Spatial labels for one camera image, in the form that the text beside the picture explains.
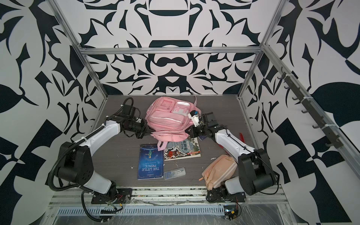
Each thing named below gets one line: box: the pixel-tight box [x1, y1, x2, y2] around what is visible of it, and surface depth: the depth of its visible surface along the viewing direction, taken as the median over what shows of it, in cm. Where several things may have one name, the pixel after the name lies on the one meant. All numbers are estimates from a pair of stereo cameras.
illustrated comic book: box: [163, 136, 202, 162], surface depth 91 cm
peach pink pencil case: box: [198, 154, 238, 191], surface depth 83 cm
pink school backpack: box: [145, 96, 202, 152], surface depth 89 cm
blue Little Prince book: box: [137, 143, 164, 181], surface depth 86 cm
